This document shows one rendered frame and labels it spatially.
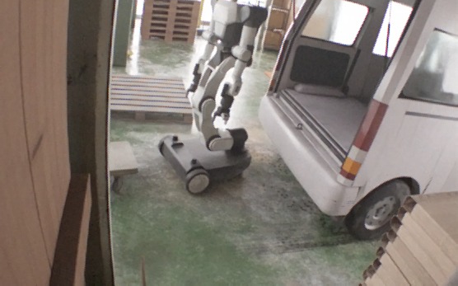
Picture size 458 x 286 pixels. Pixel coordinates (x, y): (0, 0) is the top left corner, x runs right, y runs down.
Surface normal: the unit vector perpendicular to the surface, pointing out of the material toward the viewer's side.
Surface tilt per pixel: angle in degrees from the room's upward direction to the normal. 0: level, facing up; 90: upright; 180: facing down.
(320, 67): 90
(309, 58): 90
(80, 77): 90
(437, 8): 85
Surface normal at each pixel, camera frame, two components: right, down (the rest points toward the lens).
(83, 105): 0.25, 0.48
